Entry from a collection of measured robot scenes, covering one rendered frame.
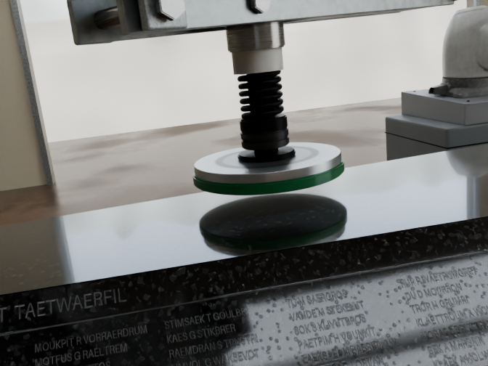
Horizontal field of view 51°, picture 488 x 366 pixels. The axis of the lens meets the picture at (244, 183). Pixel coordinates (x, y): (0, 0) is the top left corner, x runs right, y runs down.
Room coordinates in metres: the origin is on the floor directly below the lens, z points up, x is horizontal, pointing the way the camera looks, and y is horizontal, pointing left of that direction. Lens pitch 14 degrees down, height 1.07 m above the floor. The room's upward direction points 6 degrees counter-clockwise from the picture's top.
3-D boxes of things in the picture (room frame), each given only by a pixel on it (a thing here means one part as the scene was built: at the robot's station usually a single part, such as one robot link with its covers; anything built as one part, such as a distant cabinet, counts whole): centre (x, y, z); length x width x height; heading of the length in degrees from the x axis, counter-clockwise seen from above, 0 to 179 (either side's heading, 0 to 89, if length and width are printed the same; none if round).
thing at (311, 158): (0.74, -0.04, 0.92); 0.21 x 0.21 x 0.01
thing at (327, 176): (0.74, -0.04, 0.91); 0.22 x 0.22 x 0.04
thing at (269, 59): (0.74, -0.04, 1.06); 0.07 x 0.07 x 0.04
